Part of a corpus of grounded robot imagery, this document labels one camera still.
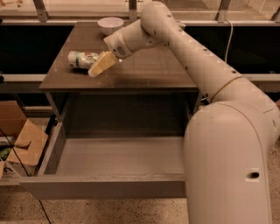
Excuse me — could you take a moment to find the white hanging cable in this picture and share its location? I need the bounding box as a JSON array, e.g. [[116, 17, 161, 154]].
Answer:
[[224, 19, 235, 64]]

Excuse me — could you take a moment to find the white ceramic bowl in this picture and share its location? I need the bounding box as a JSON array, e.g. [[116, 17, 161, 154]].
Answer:
[[97, 17, 124, 36]]

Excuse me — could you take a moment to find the open grey top drawer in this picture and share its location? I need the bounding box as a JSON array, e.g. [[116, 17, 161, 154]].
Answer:
[[19, 100, 202, 200]]

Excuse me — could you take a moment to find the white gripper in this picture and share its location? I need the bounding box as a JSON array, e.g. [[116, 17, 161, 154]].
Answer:
[[87, 28, 133, 77]]

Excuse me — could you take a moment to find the white green 7up can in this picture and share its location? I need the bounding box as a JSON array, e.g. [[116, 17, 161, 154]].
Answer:
[[67, 51, 99, 69]]

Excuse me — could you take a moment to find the brown cabinet with glossy top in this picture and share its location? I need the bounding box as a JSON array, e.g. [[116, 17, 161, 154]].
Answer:
[[40, 23, 198, 137]]

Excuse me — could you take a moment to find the black floor cable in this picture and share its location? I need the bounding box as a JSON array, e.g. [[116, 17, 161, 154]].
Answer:
[[0, 128, 53, 224]]

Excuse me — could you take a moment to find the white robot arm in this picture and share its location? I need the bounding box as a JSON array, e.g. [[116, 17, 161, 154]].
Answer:
[[88, 1, 280, 224]]

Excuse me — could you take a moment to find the open cardboard box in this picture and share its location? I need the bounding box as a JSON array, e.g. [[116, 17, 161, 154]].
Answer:
[[0, 101, 49, 176]]

